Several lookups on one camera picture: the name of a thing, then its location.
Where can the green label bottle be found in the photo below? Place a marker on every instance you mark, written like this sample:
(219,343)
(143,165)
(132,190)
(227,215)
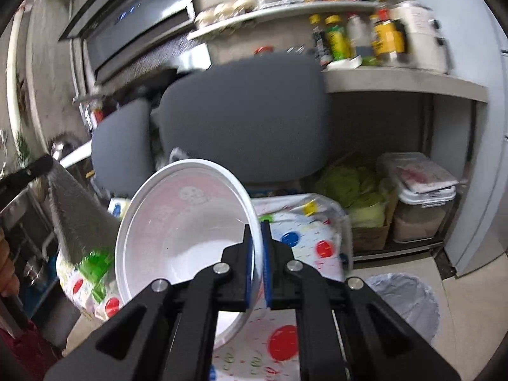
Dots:
(338,39)

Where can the wide grey chair backrest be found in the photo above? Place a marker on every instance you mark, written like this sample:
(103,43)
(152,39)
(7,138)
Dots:
(246,119)

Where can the stainless steel pot lid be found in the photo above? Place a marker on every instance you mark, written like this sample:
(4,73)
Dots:
(63,149)

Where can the dark soy sauce bottle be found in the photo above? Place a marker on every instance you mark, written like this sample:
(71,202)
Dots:
(320,43)

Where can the steel range hood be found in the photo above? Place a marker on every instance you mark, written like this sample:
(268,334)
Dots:
(135,20)

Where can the narrow grey chair backrest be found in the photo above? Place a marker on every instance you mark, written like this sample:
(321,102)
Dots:
(119,147)

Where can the yellow label oil jug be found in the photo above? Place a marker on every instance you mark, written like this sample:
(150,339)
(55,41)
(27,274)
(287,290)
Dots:
(389,35)

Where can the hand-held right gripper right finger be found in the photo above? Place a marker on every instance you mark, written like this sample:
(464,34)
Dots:
(266,270)

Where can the white lid jar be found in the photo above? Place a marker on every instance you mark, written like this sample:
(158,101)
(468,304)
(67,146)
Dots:
(204,19)
(224,11)

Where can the green plant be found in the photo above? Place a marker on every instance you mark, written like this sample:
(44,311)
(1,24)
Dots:
(24,149)

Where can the white soap dish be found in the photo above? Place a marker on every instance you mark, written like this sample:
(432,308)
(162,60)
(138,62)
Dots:
(343,63)

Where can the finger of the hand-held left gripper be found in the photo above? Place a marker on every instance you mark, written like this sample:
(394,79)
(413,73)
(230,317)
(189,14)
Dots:
(31,170)

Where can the person's left hand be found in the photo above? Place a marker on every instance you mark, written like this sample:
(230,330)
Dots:
(8,264)

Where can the crushed green plastic cup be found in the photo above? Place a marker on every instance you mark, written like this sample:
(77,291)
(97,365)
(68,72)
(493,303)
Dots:
(95,266)

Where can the grey refrigerator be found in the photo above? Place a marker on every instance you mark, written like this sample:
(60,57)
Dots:
(488,127)

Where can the flat white packet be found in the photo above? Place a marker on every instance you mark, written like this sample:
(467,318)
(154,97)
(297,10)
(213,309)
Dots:
(420,176)

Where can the person's pink clothing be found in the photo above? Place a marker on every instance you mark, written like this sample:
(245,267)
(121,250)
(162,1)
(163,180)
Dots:
(27,353)

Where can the clear plastic rice container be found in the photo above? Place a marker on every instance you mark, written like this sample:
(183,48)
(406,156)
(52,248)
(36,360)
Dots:
(416,222)

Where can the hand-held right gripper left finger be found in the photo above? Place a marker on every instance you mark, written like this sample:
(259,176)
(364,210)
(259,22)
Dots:
(249,270)

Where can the trash bin with grey liner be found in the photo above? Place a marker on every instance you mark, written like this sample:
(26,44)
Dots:
(401,305)

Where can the clear bottle with dark liquid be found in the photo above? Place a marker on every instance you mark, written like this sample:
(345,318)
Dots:
(359,37)

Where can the dark content glass jar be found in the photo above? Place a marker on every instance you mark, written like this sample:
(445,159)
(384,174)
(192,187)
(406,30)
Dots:
(243,4)

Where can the balloon print tablecloth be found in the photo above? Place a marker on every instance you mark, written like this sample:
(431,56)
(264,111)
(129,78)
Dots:
(309,230)

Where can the brown cardboard box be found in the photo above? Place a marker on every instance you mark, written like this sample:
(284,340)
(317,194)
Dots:
(369,238)

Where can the white air fryer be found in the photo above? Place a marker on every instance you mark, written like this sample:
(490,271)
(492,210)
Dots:
(420,35)

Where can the green cabbage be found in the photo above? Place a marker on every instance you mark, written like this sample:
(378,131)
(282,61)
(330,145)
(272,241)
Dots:
(357,190)

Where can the red and white paper bowl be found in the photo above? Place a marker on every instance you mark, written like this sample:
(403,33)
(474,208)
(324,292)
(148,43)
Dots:
(178,226)

